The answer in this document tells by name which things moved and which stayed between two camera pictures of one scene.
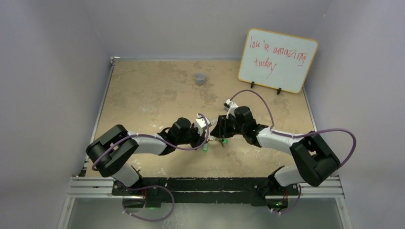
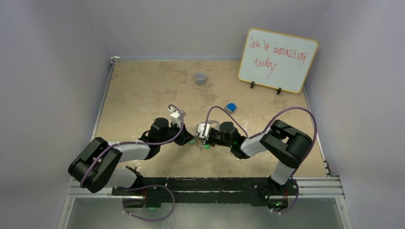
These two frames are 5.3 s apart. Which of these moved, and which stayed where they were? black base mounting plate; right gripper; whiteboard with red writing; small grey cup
Moved: right gripper
Stayed: small grey cup; black base mounting plate; whiteboard with red writing
